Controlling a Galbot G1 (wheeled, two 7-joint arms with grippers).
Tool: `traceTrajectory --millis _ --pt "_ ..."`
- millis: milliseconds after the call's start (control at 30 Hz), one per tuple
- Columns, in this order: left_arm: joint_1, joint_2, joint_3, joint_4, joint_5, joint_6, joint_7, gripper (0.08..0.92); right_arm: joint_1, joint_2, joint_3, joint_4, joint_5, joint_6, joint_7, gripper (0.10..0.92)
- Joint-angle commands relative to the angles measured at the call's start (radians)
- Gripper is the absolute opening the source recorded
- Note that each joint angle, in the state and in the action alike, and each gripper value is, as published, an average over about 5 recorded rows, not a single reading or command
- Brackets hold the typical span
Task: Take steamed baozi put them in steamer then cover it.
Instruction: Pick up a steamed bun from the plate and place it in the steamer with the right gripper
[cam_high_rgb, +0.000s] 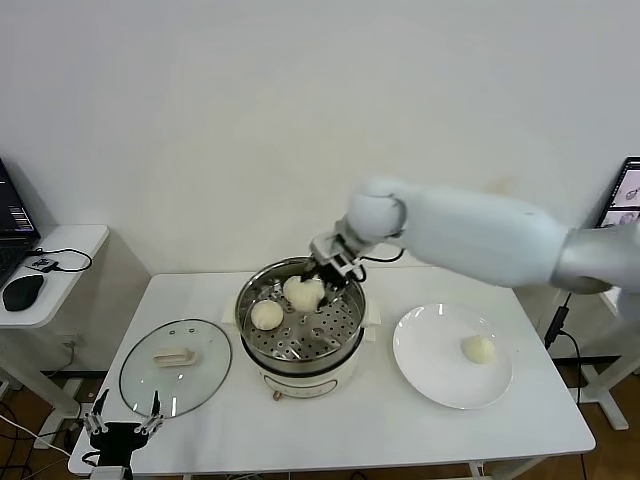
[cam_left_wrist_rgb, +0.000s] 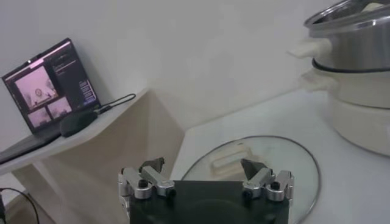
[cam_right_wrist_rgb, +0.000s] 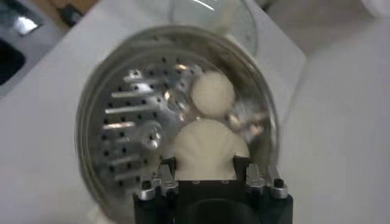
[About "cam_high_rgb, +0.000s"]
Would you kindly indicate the cream electric cooking pot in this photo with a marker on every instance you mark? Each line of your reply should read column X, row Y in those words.
column 300, row 382

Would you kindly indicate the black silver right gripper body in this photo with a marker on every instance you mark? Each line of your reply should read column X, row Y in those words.
column 335, row 260

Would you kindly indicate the white steamed baozi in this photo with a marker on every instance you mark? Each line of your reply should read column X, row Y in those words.
column 266, row 316
column 302, row 296
column 479, row 349

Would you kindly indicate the white wall socket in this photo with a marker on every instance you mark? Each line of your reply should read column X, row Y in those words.
column 73, row 343

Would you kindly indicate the perforated steel steamer basket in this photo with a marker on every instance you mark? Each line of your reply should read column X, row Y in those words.
column 310, row 340

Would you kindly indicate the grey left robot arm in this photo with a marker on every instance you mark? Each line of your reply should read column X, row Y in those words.
column 111, row 473

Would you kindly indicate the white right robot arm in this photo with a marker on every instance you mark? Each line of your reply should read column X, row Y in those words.
column 475, row 230

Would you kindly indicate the black laptop dark screen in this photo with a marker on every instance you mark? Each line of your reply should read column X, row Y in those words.
column 12, row 215

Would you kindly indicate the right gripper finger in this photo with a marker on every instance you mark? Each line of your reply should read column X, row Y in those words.
column 311, row 272
column 334, row 295

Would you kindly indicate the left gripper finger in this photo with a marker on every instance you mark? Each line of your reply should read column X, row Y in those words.
column 151, row 421
column 93, row 421

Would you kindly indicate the small black hub box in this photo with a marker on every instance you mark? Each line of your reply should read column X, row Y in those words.
column 42, row 265

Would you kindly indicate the white round plate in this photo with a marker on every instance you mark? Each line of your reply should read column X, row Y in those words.
column 435, row 360

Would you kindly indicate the grey laptop showing camera views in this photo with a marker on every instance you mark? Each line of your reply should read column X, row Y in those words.
column 627, row 195

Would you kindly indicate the white side table with mouse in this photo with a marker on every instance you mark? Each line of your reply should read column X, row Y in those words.
column 70, row 235

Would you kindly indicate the black computer mouse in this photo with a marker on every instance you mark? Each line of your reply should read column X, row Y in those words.
column 22, row 292

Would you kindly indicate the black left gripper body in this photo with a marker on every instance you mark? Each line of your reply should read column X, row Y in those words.
column 117, row 439

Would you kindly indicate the white side table with label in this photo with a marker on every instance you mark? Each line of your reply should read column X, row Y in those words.
column 595, row 364

